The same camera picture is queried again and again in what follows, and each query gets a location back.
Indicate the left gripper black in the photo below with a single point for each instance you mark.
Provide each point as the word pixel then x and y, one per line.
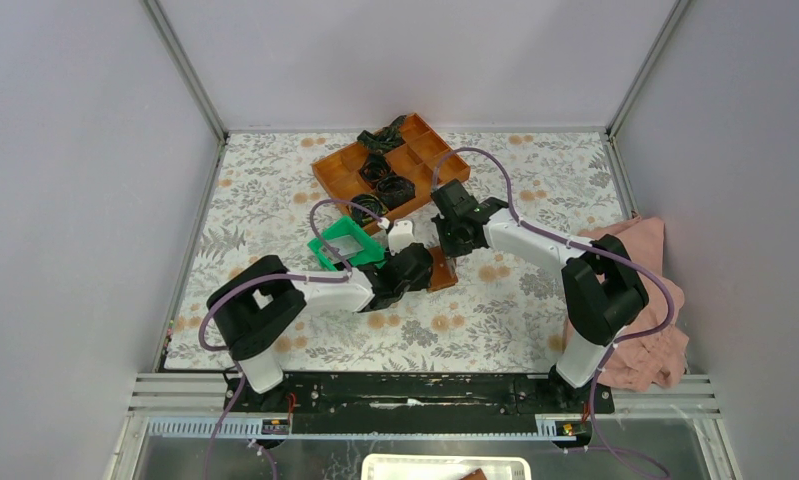
pixel 421 283

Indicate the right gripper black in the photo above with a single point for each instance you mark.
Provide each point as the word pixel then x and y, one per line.
pixel 449 250

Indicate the brown leather card holder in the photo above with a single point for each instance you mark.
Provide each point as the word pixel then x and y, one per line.
pixel 444 273

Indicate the green plastic card box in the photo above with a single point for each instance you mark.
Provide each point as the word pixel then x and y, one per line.
pixel 352 244

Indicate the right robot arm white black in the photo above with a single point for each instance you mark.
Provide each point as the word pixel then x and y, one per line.
pixel 603 292

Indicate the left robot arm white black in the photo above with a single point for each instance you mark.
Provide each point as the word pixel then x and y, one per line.
pixel 253 310

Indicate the orange wooden compartment tray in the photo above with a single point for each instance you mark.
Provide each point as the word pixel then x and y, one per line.
pixel 416 160

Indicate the black items in tray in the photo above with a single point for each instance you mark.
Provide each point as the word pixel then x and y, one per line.
pixel 392 190

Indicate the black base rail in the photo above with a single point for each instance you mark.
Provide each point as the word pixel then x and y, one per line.
pixel 322 403

